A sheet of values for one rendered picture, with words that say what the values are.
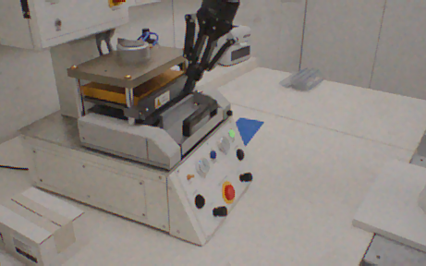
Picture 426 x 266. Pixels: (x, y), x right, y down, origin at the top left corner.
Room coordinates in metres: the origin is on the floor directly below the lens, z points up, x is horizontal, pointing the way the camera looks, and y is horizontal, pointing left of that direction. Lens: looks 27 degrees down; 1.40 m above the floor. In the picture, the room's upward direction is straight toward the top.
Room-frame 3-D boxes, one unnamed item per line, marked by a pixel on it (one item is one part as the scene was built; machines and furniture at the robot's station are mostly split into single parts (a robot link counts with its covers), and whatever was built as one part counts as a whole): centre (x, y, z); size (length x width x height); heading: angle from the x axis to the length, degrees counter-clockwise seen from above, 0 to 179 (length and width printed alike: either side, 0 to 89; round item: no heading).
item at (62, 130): (0.98, 0.23, 0.93); 0.46 x 0.35 x 0.01; 64
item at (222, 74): (1.78, 0.13, 0.77); 0.84 x 0.30 x 0.04; 145
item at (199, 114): (0.89, 0.03, 0.99); 0.15 x 0.02 x 0.04; 154
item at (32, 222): (0.71, 0.39, 0.80); 0.19 x 0.13 x 0.09; 55
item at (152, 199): (0.98, 0.18, 0.84); 0.53 x 0.37 x 0.17; 64
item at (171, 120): (0.95, 0.15, 0.97); 0.30 x 0.22 x 0.08; 64
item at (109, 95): (0.97, 0.19, 1.07); 0.22 x 0.17 x 0.10; 154
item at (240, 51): (2.03, -0.05, 0.88); 0.25 x 0.20 x 0.17; 49
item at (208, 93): (1.06, 0.07, 0.96); 0.26 x 0.05 x 0.07; 64
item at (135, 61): (1.00, 0.22, 1.08); 0.31 x 0.24 x 0.13; 154
